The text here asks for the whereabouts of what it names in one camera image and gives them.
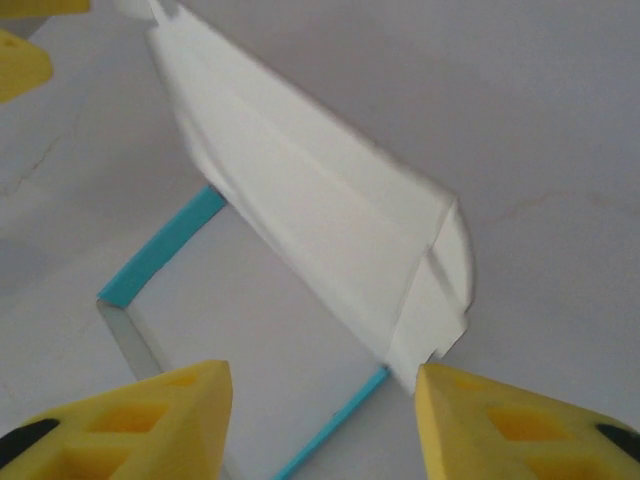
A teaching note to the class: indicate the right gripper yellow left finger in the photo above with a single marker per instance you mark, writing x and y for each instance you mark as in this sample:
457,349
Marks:
125,440

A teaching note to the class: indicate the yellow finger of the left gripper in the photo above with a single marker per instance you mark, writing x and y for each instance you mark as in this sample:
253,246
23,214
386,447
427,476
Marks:
40,7
22,67

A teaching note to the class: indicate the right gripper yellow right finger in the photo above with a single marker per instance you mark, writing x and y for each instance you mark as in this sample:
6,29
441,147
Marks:
500,440

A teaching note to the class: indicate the white and blue paper box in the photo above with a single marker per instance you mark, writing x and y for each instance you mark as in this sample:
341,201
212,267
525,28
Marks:
310,200

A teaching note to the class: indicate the white table mat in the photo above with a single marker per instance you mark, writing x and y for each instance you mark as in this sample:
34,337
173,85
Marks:
550,100

